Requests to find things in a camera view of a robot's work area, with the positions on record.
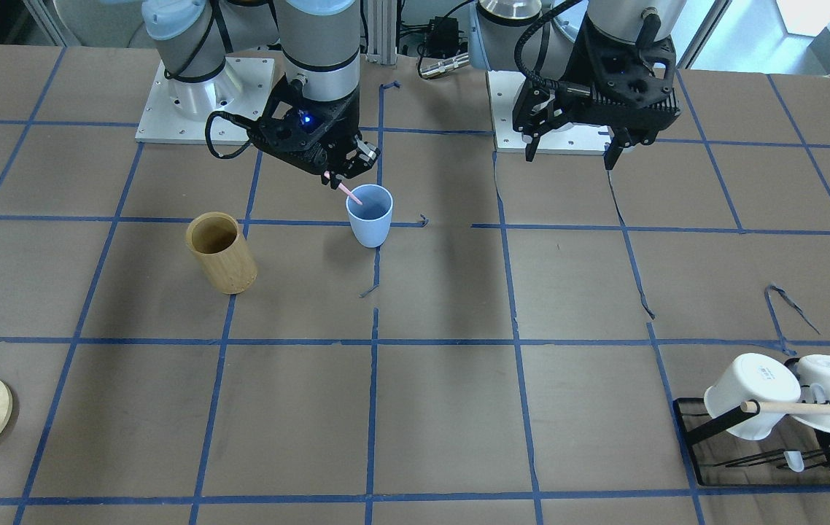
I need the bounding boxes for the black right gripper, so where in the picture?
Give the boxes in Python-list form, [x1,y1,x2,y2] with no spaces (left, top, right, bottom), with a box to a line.
[306,102,381,190]

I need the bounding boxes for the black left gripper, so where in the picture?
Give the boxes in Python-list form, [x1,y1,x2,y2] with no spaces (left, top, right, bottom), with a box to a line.
[512,15,681,171]

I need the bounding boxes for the pink chopstick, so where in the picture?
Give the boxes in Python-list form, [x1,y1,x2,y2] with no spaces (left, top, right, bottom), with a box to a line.
[338,183,362,206]

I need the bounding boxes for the light blue plastic cup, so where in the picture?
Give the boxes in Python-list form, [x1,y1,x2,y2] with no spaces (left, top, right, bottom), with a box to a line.
[346,184,394,248]

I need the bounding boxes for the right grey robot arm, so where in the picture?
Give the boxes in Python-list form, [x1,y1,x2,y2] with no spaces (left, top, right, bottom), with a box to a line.
[141,1,381,189]

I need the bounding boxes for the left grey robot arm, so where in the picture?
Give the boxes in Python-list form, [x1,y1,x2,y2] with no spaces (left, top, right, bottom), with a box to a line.
[468,1,686,170]

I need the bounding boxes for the bamboo cylinder holder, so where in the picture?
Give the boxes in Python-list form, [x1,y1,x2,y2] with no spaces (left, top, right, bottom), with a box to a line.
[185,211,258,295]

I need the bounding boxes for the wooden rack dowel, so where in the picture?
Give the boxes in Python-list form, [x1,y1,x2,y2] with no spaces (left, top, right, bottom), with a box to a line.
[738,400,830,416]

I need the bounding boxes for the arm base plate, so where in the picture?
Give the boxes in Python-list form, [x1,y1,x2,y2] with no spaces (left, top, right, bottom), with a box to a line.
[487,71,611,155]
[135,58,276,145]

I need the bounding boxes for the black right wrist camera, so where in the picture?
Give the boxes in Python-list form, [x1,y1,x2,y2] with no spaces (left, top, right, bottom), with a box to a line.
[205,79,360,172]

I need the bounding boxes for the aluminium frame post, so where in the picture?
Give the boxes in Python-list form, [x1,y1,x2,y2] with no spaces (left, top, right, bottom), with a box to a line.
[364,0,400,68]

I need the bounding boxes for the black wire mug rack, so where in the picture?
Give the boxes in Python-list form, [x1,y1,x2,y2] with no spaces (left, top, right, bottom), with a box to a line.
[674,357,830,486]

